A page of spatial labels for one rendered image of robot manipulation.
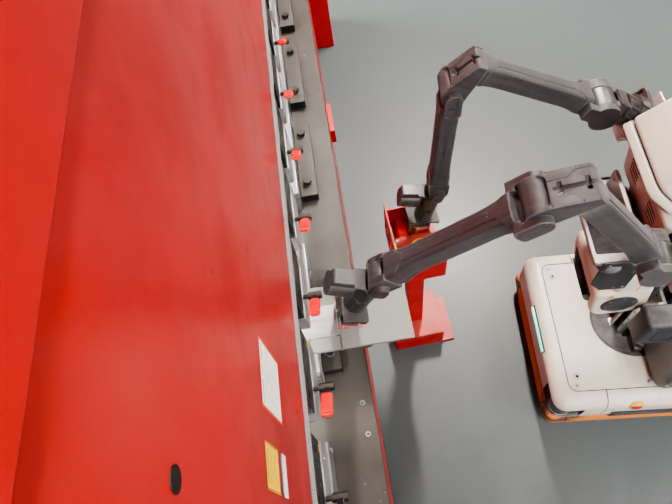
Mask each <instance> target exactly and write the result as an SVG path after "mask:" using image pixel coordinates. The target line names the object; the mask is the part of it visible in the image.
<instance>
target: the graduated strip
mask: <svg viewBox="0 0 672 504"><path fill-rule="evenodd" d="M262 10H263V20H264V29H265V39H266V49H267V59H268V69H269V78H270V88H271V98H272V108H273V118H274V128H275V137H276V147H277V157H278V167H279V177H280V186H281V196H282V206H283V216H284V226H285V235H286V245H287V255H288V265H289V275H290V285H291V294H292V304H293V314H294V324H295V334H296V343H297V353H298V363H299V373H300V383H301V392H302V402H303V412H304V422H305V432H306V442H307V451H308V461H309V471H310V481H311V491H312V500H313V504H316V502H315V492H314V483H313V473H312V463H311V454H310V444H309V435H308V425H307V415H306V406H305V396H304V387H303V377H302V367H301V358H300V348H299V339H298V329H297V319H296V310H295V300H294V291H293V281H292V272H291V262H290V252H289V243H288V233H287V224H286V214H285V204H284V195H283V185H282V176H281V166H280V156H279V147H278V137H277V128H276V118H275V108H274V99H273V89H272V80H271V70H270V60H269V51H268V41H267V32H266V22H265V13H264V3H263V0H262Z"/></svg>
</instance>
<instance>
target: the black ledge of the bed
mask: <svg viewBox="0 0 672 504"><path fill-rule="evenodd" d="M291 3H292V10H293V17H294V24H295V31H291V32H286V33H282V32H281V33H282V38H287V37H288V39H289V44H293V43H297V47H298V52H299V60H300V67H301V74H302V81H303V88H304V95H305V102H306V107H301V108H296V109H291V114H292V122H293V125H299V124H304V123H308V125H309V130H310V137H311V144H312V151H313V158H314V165H315V172H316V179H317V186H318V193H319V199H318V200H312V201H306V202H303V201H302V203H303V210H301V211H298V215H300V214H305V213H311V214H312V220H310V230H309V231H307V232H302V233H301V232H300V235H301V244H303V243H304V244H305V247H306V250H307V253H308V256H309V260H310V268H311V272H314V271H319V270H325V269H329V270H332V269H335V268H338V269H348V270H352V267H351V261H350V255H349V248H348V242H347V236H346V230H345V224H344V218H343V212H342V206H341V200H340V194H339V188H338V182H337V176H336V170H335V164H334V157H333V151H332V145H331V139H330V133H329V127H328V121H327V115H326V109H325V103H324V97H323V91H322V85H321V79H320V73H319V66H318V60H317V54H316V48H315V42H314V36H313V30H312V24H311V18H310V12H309V6H308V0H291ZM341 355H342V362H343V369H344V371H343V372H337V373H331V374H324V380H325V382H332V381H333V382H334V386H335V390H334V391H330V392H331V393H332V395H333V415H332V417H326V418H323V417H321V421H315V422H309V426H310V433H312V434H313V436H314V437H315V438H316V439H317V441H320V442H321V443H323V442H328V443H329V448H333V454H334V462H335V470H336V478H337V486H338V492H339V491H346V490H347V491H348V493H349V501H346V502H344V504H391V503H390V497H389V491H388V485H387V479H386V473H385V467H384V461H383V455H382V449H381V443H380V437H379V430H378V424H377V418H376V412H375V406H374V400H373V394H372V388H371V382H370V376H369V370H368V364H367V358H366V352H365V346H363V347H357V348H351V349H345V350H341ZM361 400H364V401H365V405H364V406H362V405H361V404H360V401H361ZM367 431H370V432H371V436H370V437H367V436H366V434H365V433H366V432H367Z"/></svg>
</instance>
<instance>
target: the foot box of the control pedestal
mask: <svg viewBox="0 0 672 504"><path fill-rule="evenodd" d="M412 326H413V330H414V335H415V338H411V339H405V340H399V341H395V343H396V347H397V350H400V349H405V348H411V347H416V346H421V345H426V344H431V343H436V342H441V341H446V340H451V339H454V335H453V332H452V328H451V325H450V321H449V318H448V314H447V311H446V307H445V304H444V300H443V297H438V298H435V297H434V293H433V289H429V290H424V295H423V314H422V319H421V320H416V321H412Z"/></svg>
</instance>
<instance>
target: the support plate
mask: <svg viewBox="0 0 672 504"><path fill-rule="evenodd" d="M318 290H321V291H322V295H323V298H321V299H320V301H321V306H325V305H331V304H334V296H331V295H325V294H324V291H323V287H317V288H311V289H307V294H308V292H312V291H318ZM367 309H368V315H369V322H368V323H367V324H366V325H365V326H364V327H351V328H347V329H340V331H341V338H342V345H343V349H341V343H340V336H337V337H336V335H333V336H327V337H321V338H315V339H309V340H310V345H311V347H312V349H313V352H314V355H315V354H321V353H327V352H333V351H339V350H345V349H351V348H357V347H363V346H369V345H375V344H381V343H387V342H393V341H399V340H405V339H411V338H415V335H414V330H413V326H412V321H411V316H410V312H409V307H408V302H407V298H406V293H405V288H404V283H403V284H402V287H401V288H399V289H396V290H394V291H392V292H389V295H388V296H387V297H386V298H385V299H376V298H374V299H373V300H372V301H371V303H370V304H369V305H368V306H367Z"/></svg>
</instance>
